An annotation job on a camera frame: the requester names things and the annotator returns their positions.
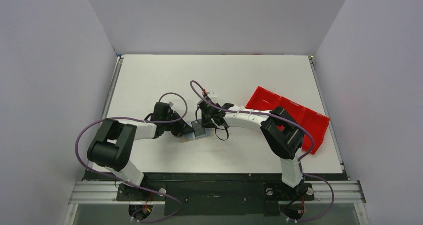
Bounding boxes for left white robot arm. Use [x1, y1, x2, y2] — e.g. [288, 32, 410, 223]
[87, 102, 194, 200]

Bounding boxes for aluminium frame rail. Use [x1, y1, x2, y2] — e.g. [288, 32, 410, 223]
[62, 56, 371, 225]

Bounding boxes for purple cable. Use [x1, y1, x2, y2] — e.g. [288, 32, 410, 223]
[75, 92, 189, 214]
[189, 80, 335, 223]

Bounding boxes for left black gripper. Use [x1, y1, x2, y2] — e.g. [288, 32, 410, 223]
[162, 111, 194, 138]

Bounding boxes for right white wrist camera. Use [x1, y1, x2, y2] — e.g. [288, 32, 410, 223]
[206, 91, 219, 104]

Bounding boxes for red plastic bin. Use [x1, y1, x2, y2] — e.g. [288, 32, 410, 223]
[246, 86, 330, 155]

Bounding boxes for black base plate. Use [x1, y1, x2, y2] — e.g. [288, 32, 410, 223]
[71, 172, 347, 221]

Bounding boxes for dark grey credit card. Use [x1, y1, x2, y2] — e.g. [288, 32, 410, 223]
[191, 121, 207, 138]

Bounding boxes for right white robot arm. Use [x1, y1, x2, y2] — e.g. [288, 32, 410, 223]
[197, 98, 305, 199]

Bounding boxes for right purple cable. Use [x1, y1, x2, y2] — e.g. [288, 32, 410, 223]
[189, 80, 335, 223]

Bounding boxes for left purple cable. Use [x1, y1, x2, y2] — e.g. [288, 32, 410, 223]
[75, 92, 189, 214]

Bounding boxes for beige leather card holder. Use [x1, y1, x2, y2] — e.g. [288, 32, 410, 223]
[180, 122, 213, 143]

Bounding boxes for black looped cable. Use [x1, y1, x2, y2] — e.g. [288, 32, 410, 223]
[214, 124, 229, 142]

